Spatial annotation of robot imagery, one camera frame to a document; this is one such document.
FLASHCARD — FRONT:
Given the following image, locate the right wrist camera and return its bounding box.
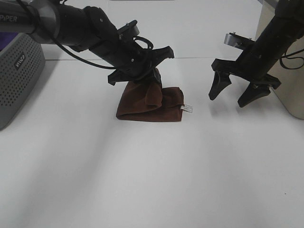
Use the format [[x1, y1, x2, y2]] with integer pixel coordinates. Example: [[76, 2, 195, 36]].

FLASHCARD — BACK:
[[224, 33, 255, 50]]

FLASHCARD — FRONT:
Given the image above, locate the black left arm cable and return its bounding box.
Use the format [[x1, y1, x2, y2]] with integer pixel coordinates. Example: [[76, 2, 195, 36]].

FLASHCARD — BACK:
[[18, 0, 155, 83]]

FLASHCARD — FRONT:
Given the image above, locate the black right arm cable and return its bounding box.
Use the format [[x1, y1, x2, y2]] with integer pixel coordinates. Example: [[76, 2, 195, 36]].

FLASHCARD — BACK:
[[279, 40, 304, 70]]

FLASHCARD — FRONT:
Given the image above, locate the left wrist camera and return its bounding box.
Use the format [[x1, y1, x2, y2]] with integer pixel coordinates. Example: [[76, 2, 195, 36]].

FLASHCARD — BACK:
[[118, 20, 140, 40]]

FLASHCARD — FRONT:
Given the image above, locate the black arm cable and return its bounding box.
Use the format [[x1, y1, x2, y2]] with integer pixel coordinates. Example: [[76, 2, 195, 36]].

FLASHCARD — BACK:
[[18, 0, 155, 83], [279, 40, 304, 70]]

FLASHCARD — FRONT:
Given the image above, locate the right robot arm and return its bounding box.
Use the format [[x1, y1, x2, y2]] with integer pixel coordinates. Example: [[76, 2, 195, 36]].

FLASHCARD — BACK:
[[209, 0, 304, 107]]

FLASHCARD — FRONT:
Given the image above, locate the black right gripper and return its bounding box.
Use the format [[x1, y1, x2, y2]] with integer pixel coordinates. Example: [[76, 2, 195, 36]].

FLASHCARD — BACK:
[[208, 18, 281, 108]]

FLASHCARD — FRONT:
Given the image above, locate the purple towel in basket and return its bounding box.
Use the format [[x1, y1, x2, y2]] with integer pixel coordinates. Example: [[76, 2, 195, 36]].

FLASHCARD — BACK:
[[0, 32, 18, 51]]

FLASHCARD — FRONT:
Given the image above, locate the white towel label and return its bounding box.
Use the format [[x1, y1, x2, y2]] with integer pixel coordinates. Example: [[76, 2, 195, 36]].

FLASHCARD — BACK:
[[180, 104, 193, 113]]

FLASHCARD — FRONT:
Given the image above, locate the beige bin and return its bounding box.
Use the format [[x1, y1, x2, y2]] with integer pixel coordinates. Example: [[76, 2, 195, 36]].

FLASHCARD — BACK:
[[255, 0, 304, 119]]

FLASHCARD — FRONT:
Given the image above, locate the grey perforated plastic basket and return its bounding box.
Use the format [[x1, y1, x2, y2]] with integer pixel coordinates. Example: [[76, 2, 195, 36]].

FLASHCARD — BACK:
[[0, 34, 45, 130]]

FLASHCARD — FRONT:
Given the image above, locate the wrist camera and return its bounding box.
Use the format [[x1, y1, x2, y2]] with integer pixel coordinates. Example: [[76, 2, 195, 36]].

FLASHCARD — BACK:
[[118, 20, 140, 40], [224, 33, 255, 50]]

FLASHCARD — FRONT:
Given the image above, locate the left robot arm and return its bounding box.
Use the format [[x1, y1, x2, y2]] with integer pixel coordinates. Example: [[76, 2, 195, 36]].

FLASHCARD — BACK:
[[0, 0, 174, 85]]

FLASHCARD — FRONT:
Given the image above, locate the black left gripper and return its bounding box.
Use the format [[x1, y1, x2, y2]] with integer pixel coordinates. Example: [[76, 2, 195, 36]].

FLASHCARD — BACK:
[[84, 7, 174, 89]]

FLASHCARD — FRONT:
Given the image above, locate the brown towel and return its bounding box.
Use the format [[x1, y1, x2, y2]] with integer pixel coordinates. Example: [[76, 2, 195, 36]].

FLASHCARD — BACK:
[[116, 82, 184, 122]]

